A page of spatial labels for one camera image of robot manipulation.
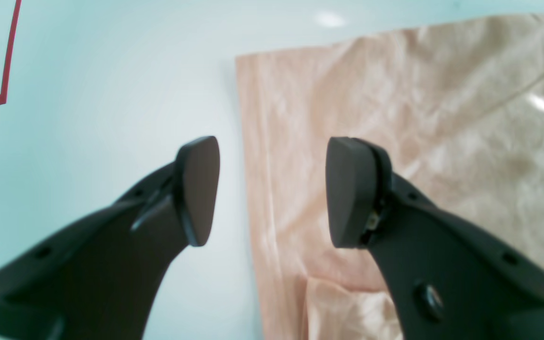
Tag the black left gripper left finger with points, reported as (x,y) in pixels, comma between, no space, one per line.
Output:
(97,278)

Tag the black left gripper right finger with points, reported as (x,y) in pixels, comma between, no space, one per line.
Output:
(448,278)

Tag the pink T-shirt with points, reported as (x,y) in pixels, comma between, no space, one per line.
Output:
(458,107)

